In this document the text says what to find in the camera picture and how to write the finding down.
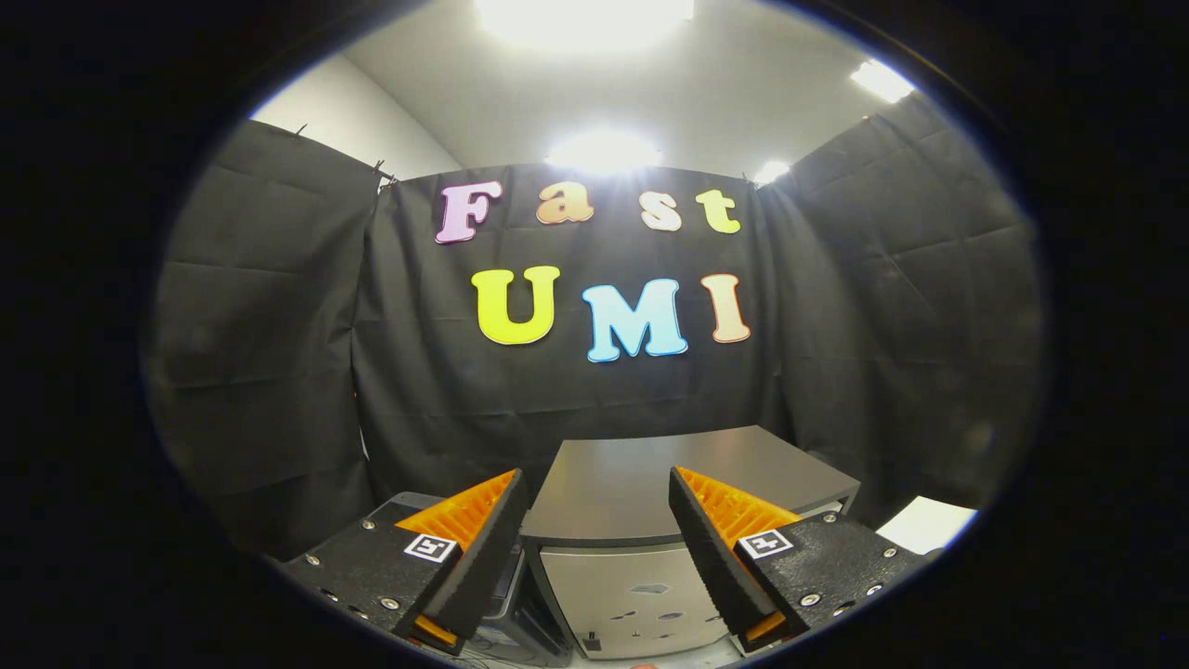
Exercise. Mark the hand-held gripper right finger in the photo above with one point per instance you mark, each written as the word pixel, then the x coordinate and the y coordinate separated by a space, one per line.
pixel 708 548

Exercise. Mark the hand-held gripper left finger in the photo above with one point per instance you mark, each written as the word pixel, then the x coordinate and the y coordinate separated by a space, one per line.
pixel 483 548

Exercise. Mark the grey cabinet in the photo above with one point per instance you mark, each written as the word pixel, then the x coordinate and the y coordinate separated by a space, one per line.
pixel 613 483

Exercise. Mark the black backdrop cloth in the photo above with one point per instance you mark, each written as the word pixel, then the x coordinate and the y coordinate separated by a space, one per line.
pixel 557 390

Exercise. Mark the white sheet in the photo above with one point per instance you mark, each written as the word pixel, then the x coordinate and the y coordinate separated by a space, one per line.
pixel 929 523

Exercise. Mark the small ceiling light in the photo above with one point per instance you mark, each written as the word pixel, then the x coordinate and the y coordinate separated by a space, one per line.
pixel 771 172

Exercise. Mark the long ceiling light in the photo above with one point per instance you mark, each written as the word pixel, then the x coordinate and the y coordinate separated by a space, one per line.
pixel 604 151

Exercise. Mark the rectangular ceiling light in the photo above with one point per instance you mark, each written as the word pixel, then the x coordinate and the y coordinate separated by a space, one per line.
pixel 882 81

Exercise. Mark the large ceiling light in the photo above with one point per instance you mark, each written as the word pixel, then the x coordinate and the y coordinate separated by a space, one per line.
pixel 585 20

